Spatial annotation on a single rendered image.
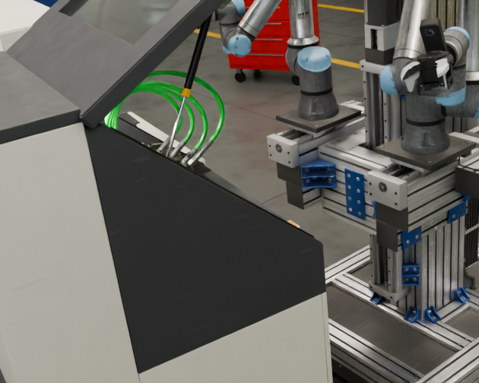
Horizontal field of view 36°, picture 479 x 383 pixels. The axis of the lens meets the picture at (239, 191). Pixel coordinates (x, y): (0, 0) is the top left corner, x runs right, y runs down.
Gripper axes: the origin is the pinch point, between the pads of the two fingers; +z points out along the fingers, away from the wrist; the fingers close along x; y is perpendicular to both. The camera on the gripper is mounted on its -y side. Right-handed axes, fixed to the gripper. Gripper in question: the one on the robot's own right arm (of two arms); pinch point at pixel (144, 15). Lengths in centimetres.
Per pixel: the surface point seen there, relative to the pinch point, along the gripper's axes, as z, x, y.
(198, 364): 6, -111, 57
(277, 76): -128, 347, 195
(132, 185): 14, -106, 2
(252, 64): -103, 335, 175
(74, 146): 24, -108, -11
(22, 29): 37, -37, -14
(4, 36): 42, -39, -14
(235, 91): -84, 324, 192
